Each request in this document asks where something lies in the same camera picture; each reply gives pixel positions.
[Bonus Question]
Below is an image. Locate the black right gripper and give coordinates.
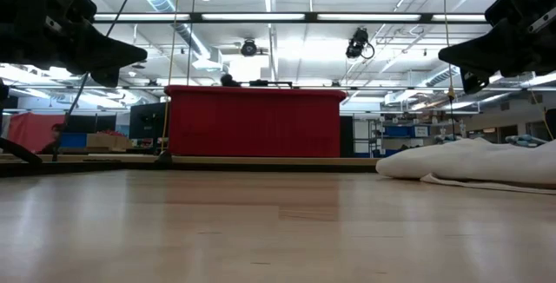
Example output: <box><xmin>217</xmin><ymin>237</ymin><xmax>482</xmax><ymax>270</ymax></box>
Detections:
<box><xmin>438</xmin><ymin>0</ymin><xmax>556</xmax><ymax>95</ymax></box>

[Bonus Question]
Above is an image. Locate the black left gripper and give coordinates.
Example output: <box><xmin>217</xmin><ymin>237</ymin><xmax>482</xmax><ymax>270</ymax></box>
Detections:
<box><xmin>0</xmin><ymin>0</ymin><xmax>149</xmax><ymax>89</ymax></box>

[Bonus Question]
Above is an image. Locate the white cloth bag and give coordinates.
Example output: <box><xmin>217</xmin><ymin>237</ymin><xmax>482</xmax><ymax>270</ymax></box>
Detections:
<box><xmin>375</xmin><ymin>137</ymin><xmax>556</xmax><ymax>195</ymax></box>

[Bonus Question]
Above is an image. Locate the red plastic laundry bin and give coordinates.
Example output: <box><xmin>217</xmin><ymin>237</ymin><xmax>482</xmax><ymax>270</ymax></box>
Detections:
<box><xmin>163</xmin><ymin>85</ymin><xmax>348</xmax><ymax>158</ymax></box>

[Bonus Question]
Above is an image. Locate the black computer monitor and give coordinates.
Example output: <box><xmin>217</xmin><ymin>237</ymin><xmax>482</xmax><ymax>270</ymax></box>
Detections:
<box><xmin>129</xmin><ymin>102</ymin><xmax>169</xmax><ymax>142</ymax></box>

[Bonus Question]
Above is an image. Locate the brown cardboard box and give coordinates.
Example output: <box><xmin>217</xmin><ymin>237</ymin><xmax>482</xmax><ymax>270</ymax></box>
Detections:
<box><xmin>86</xmin><ymin>133</ymin><xmax>134</xmax><ymax>149</ymax></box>

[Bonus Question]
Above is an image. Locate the blue storage crate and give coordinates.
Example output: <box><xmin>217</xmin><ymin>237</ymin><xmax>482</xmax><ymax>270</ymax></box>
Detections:
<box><xmin>60</xmin><ymin>133</ymin><xmax>88</xmax><ymax>148</ymax></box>

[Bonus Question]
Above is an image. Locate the person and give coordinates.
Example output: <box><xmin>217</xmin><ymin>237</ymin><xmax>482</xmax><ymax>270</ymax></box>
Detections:
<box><xmin>40</xmin><ymin>122</ymin><xmax>64</xmax><ymax>155</ymax></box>

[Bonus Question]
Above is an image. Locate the metal shelf rack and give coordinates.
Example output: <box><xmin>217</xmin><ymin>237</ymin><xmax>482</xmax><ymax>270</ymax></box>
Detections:
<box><xmin>368</xmin><ymin>116</ymin><xmax>462</xmax><ymax>158</ymax></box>

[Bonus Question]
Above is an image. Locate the red partition panel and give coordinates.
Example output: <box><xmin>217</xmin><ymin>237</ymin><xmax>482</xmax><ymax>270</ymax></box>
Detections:
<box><xmin>7</xmin><ymin>112</ymin><xmax>66</xmax><ymax>154</ymax></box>

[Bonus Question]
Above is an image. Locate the black round ceiling fixture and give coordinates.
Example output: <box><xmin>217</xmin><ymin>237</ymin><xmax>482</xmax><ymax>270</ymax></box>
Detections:
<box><xmin>240</xmin><ymin>38</ymin><xmax>259</xmax><ymax>57</ymax></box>

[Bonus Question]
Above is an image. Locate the light wood desk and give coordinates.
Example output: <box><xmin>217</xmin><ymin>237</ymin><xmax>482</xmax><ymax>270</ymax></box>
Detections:
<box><xmin>0</xmin><ymin>153</ymin><xmax>380</xmax><ymax>166</ymax></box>

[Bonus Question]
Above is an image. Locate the yellow hanging cord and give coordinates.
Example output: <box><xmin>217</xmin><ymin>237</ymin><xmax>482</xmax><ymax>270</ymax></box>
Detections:
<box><xmin>438</xmin><ymin>0</ymin><xmax>458</xmax><ymax>142</ymax></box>

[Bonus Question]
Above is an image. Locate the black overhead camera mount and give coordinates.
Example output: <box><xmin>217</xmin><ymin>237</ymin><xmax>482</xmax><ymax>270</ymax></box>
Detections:
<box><xmin>345</xmin><ymin>26</ymin><xmax>375</xmax><ymax>60</ymax></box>

